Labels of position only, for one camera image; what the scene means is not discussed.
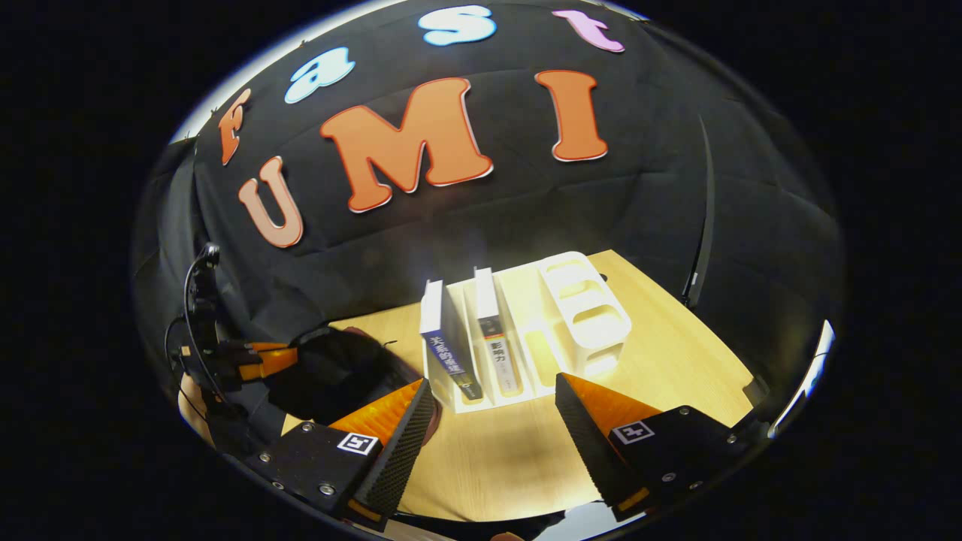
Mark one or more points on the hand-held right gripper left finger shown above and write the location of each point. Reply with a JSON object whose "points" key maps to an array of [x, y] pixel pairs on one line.
{"points": [[402, 451]]}

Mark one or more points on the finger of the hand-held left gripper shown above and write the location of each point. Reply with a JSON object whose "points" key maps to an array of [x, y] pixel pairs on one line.
{"points": [[274, 363], [272, 346]]}

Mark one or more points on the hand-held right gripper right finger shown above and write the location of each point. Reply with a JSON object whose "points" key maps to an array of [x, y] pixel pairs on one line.
{"points": [[590, 443]]}

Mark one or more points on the maroon schoolbag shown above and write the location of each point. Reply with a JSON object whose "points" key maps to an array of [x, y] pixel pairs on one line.
{"points": [[338, 376]]}

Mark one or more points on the blue cover book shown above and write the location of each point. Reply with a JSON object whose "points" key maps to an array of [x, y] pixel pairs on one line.
{"points": [[451, 353]]}

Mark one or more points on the white bookshelf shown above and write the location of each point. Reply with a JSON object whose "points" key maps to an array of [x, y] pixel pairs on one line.
{"points": [[586, 315]]}

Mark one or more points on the grey cover book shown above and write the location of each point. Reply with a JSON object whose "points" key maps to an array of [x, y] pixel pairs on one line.
{"points": [[496, 346]]}

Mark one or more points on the thin black pole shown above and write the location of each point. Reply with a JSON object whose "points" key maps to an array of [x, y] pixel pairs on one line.
{"points": [[705, 218]]}

